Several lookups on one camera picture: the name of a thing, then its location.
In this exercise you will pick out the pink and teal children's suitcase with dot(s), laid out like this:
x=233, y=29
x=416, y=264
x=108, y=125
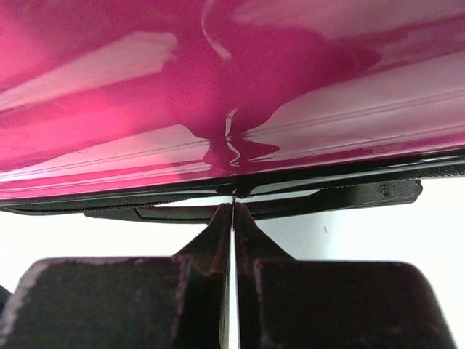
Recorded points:
x=118, y=108

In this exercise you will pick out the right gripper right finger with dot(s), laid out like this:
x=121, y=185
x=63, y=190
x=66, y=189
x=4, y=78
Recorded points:
x=287, y=303

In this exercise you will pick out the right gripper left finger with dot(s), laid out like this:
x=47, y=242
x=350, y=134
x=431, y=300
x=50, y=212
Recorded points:
x=127, y=302

